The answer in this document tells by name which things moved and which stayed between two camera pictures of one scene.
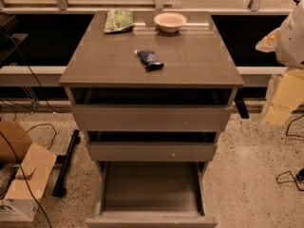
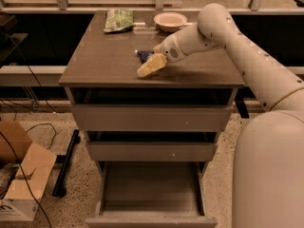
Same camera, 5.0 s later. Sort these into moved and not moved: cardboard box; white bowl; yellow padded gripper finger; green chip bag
Moved: yellow padded gripper finger
Not moved: green chip bag; cardboard box; white bowl
